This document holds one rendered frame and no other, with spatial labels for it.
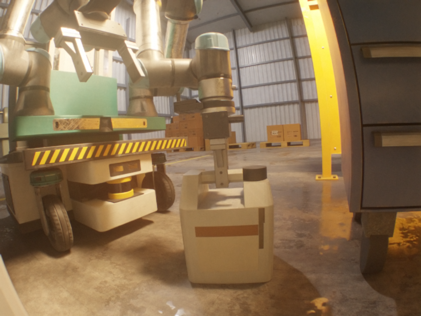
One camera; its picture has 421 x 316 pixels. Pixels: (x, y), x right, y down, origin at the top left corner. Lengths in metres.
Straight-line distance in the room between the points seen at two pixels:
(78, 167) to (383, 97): 0.79
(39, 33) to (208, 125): 0.47
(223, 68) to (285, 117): 11.77
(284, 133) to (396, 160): 4.93
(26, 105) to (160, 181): 0.60
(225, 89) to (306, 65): 12.12
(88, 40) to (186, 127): 5.93
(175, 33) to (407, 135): 0.80
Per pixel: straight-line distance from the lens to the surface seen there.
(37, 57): 0.79
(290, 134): 5.26
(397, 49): 0.41
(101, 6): 0.50
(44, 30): 0.61
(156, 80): 0.53
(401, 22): 0.46
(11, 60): 0.72
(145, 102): 0.99
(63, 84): 0.95
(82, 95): 0.97
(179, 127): 6.47
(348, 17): 0.44
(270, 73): 12.66
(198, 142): 6.12
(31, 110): 0.73
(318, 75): 1.51
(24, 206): 0.83
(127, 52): 0.50
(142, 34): 0.63
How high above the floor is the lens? 0.30
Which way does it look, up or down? 5 degrees down
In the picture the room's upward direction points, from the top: 4 degrees counter-clockwise
